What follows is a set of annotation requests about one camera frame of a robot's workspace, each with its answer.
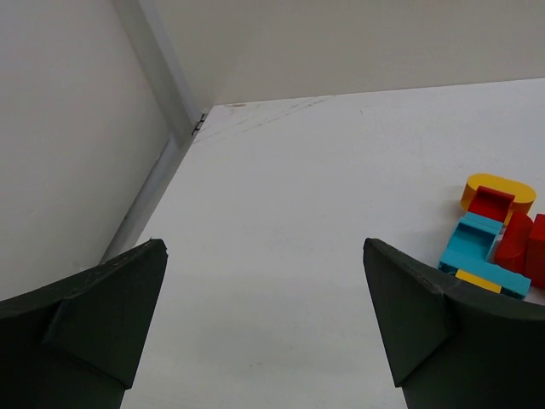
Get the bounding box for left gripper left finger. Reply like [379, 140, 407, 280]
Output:
[1, 239, 167, 408]

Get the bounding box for large red lego assembly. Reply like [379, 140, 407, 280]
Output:
[492, 212, 544, 289]

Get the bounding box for yellow rounded lego brick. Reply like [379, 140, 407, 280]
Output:
[460, 173, 536, 225]

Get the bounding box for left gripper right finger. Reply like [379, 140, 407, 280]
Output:
[363, 238, 544, 408]

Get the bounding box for large teal lego assembly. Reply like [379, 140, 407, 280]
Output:
[438, 212, 531, 300]

